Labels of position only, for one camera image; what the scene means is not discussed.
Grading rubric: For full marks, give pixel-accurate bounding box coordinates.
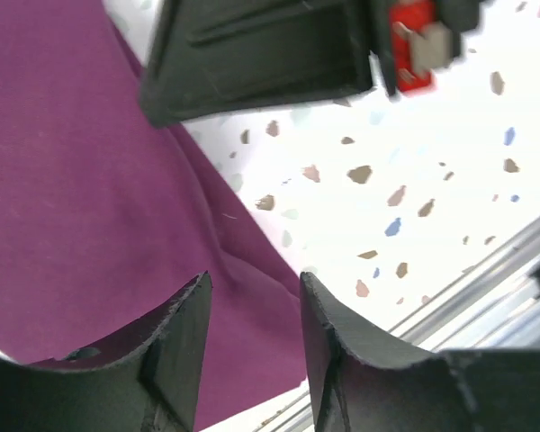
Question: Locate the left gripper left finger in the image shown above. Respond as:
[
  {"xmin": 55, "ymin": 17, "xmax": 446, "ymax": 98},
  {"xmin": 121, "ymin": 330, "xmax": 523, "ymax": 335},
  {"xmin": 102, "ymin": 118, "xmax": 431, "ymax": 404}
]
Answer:
[{"xmin": 0, "ymin": 273, "xmax": 212, "ymax": 432}]

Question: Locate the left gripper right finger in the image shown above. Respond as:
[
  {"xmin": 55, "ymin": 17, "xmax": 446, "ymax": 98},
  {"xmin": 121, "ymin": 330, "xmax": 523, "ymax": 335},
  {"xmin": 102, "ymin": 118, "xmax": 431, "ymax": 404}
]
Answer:
[{"xmin": 300, "ymin": 273, "xmax": 540, "ymax": 432}]

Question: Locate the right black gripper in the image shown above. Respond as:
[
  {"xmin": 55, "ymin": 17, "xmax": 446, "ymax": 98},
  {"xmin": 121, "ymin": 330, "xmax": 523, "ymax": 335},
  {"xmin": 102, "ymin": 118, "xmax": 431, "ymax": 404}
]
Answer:
[{"xmin": 373, "ymin": 0, "xmax": 482, "ymax": 97}]

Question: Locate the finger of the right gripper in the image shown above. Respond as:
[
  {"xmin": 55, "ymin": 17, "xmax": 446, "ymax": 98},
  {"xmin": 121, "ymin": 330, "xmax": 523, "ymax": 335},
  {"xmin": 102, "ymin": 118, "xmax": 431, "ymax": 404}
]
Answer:
[{"xmin": 139, "ymin": 1, "xmax": 373, "ymax": 128}]

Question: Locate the purple cloth mat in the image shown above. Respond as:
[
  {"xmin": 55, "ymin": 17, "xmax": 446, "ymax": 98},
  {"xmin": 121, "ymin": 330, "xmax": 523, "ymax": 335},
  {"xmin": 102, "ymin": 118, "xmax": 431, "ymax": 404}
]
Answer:
[{"xmin": 0, "ymin": 1, "xmax": 305, "ymax": 431}]

